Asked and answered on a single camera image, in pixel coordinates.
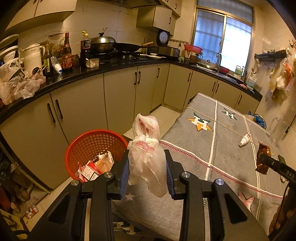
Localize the brown sauce bottle red label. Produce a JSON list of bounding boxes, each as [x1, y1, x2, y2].
[[62, 32, 72, 69]]

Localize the green detergent jug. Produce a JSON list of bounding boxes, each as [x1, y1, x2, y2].
[[234, 65, 243, 79]]

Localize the red snack bag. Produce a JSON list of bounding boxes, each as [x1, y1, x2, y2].
[[78, 161, 100, 182]]

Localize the black wok with handle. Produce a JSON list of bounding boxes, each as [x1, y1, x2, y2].
[[114, 42, 154, 53]]

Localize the clear glass pitcher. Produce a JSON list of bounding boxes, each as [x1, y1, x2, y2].
[[268, 117, 287, 145]]

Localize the small white bottle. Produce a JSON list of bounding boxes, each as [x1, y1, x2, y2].
[[239, 133, 251, 147]]

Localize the clear knotted plastic bag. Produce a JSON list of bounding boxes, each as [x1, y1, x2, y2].
[[127, 113, 168, 198]]

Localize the upper wall cabinets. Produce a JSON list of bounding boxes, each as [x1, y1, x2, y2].
[[4, 1, 182, 35]]

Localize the small brown foil wrapper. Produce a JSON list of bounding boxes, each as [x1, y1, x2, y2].
[[255, 142, 271, 175]]

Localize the lower kitchen cabinets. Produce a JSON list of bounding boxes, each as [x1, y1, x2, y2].
[[1, 63, 260, 189]]

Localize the black countertop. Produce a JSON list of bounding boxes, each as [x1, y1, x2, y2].
[[1, 58, 263, 123]]

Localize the grey star tablecloth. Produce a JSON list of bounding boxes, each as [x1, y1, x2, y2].
[[112, 94, 285, 240]]

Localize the person right hand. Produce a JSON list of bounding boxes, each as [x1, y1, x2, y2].
[[269, 188, 295, 234]]

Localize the red colander bowl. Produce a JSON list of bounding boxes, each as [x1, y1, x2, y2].
[[184, 44, 203, 54]]

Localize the orange carton box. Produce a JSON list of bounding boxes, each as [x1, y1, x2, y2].
[[95, 151, 114, 174]]

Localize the white electric kettle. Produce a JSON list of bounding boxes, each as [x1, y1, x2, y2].
[[18, 43, 45, 74]]

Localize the pile of plastic bags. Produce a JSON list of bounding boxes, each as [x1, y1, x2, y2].
[[1, 62, 46, 105]]

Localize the red plastic basket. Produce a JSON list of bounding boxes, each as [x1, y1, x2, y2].
[[65, 130, 128, 180]]

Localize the sink faucet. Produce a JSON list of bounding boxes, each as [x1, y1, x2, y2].
[[216, 52, 222, 73]]

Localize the round kitchen scale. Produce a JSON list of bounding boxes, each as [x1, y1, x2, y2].
[[156, 29, 170, 46]]

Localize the steel pot with lid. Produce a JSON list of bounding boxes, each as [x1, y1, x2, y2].
[[90, 27, 116, 54]]

